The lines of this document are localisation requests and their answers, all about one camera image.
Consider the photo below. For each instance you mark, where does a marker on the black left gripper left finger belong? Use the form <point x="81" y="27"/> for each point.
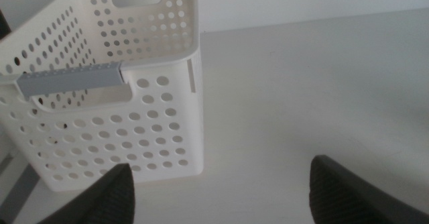
<point x="110" y="200"/>

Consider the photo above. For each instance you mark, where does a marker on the white perforated plastic basket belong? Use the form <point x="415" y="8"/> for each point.
<point x="100" y="135"/>

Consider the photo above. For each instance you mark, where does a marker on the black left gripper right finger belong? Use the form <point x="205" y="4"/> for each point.
<point x="338" y="197"/>

